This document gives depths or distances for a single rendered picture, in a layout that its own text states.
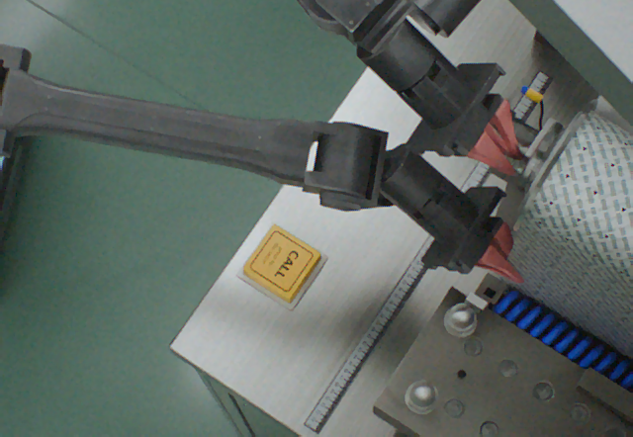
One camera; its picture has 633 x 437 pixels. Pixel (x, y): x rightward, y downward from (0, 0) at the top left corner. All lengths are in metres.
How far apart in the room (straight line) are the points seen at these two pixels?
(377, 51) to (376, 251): 0.47
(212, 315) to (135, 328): 0.95
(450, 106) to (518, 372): 0.36
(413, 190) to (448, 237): 0.07
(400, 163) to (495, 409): 0.30
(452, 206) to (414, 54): 0.22
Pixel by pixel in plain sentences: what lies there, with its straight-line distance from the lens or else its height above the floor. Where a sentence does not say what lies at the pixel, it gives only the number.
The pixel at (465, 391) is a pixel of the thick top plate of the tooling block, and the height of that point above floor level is 1.03.
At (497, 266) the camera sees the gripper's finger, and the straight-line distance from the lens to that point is 1.37.
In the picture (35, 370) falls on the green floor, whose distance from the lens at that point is 2.54.
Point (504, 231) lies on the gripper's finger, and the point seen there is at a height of 1.13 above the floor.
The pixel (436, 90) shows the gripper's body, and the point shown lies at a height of 1.33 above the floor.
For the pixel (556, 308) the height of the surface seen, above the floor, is 1.04.
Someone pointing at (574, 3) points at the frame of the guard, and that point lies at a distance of 0.57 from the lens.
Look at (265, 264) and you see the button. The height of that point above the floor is 0.92.
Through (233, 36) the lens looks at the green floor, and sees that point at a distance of 2.69.
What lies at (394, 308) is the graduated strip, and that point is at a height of 0.90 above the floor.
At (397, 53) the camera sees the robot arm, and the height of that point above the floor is 1.36.
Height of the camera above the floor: 2.43
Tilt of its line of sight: 72 degrees down
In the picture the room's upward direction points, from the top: 6 degrees counter-clockwise
